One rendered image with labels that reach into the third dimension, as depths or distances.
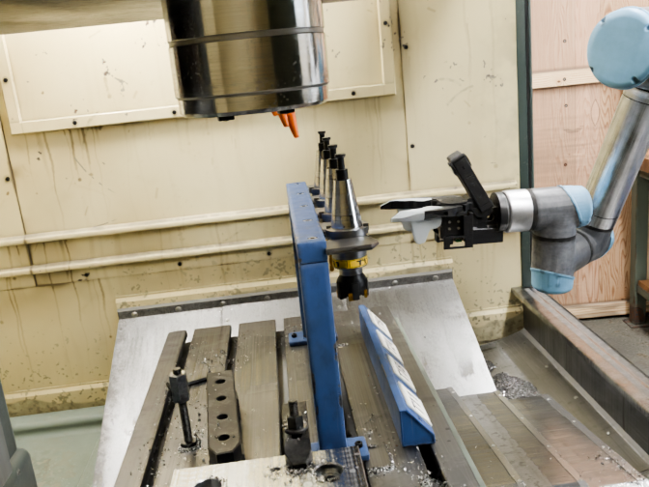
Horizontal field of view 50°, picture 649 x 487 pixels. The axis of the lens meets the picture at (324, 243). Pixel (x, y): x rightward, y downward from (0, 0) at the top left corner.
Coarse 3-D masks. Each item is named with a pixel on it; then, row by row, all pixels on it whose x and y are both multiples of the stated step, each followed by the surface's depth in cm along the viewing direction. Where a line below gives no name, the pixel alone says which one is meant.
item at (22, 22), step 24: (0, 0) 60; (24, 0) 62; (48, 0) 64; (72, 0) 66; (96, 0) 68; (120, 0) 70; (144, 0) 72; (336, 0) 97; (0, 24) 82; (24, 24) 86; (48, 24) 89; (72, 24) 93; (96, 24) 97
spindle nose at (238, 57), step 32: (160, 0) 67; (192, 0) 63; (224, 0) 62; (256, 0) 62; (288, 0) 64; (320, 0) 68; (192, 32) 64; (224, 32) 63; (256, 32) 63; (288, 32) 64; (320, 32) 68; (192, 64) 65; (224, 64) 64; (256, 64) 64; (288, 64) 65; (320, 64) 68; (192, 96) 66; (224, 96) 64; (256, 96) 64; (288, 96) 65; (320, 96) 68
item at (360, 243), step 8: (336, 240) 94; (344, 240) 94; (352, 240) 94; (360, 240) 93; (368, 240) 93; (376, 240) 93; (328, 248) 90; (336, 248) 90; (344, 248) 90; (352, 248) 90; (360, 248) 90; (368, 248) 90
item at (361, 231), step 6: (366, 222) 98; (330, 228) 97; (360, 228) 96; (366, 228) 96; (330, 234) 96; (336, 234) 95; (342, 234) 95; (348, 234) 95; (354, 234) 95; (360, 234) 95; (330, 240) 97
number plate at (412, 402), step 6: (402, 384) 109; (402, 390) 106; (408, 390) 108; (408, 396) 105; (414, 396) 109; (408, 402) 102; (414, 402) 105; (420, 402) 109; (414, 408) 102; (420, 408) 105; (420, 414) 102; (426, 414) 105; (426, 420) 102
